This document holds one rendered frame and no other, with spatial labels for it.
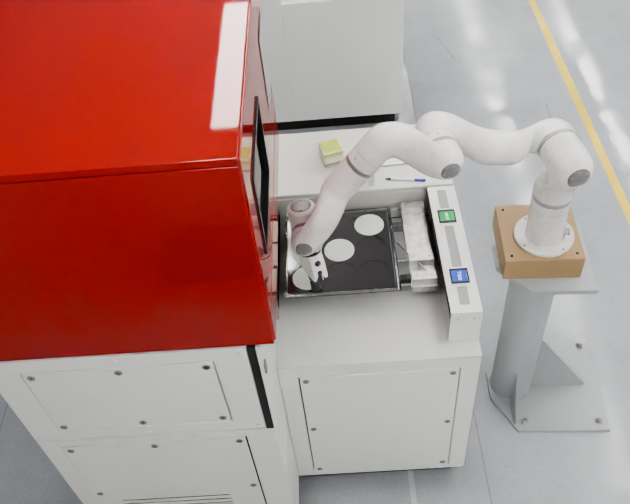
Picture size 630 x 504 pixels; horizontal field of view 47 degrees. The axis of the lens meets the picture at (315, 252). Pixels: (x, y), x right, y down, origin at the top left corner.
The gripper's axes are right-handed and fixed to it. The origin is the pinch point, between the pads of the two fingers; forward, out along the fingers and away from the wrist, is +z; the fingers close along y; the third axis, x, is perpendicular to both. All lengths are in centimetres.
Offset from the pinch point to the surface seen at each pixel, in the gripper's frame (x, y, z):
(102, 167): 50, -34, -86
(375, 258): -22.7, 1.3, 2.0
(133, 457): 72, -9, 24
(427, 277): -31.8, -15.1, 3.4
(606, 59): -276, 144, 73
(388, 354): -8.7, -26.7, 13.9
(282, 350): 18.3, -8.3, 11.3
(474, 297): -36.3, -33.0, 0.6
